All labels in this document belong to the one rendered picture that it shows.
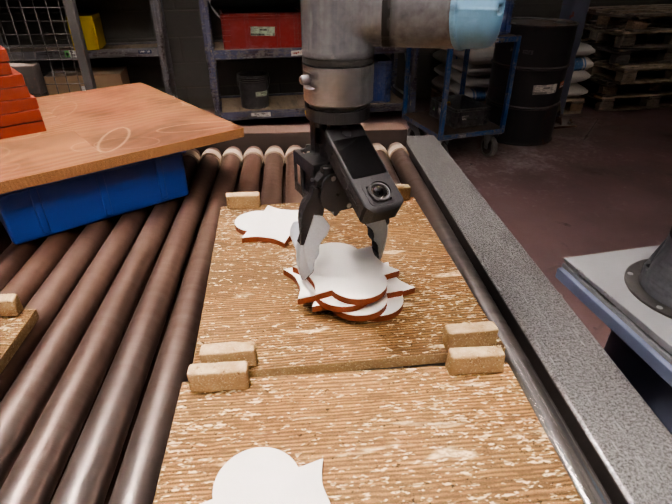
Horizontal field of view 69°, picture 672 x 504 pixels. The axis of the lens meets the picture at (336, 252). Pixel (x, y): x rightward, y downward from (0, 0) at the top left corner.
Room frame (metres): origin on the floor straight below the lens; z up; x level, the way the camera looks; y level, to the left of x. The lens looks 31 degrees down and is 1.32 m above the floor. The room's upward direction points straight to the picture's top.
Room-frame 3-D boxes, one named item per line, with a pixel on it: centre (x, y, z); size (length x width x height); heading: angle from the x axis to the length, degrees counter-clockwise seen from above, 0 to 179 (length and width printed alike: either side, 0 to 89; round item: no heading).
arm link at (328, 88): (0.54, 0.00, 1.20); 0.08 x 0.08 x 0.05
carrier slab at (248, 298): (0.60, 0.01, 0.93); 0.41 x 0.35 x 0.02; 7
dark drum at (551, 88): (4.09, -1.54, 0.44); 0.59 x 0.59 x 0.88
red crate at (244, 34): (4.58, 0.65, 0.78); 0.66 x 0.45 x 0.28; 102
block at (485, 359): (0.38, -0.15, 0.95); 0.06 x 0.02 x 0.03; 95
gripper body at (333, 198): (0.55, 0.00, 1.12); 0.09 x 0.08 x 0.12; 26
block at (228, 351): (0.39, 0.12, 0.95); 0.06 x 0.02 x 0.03; 97
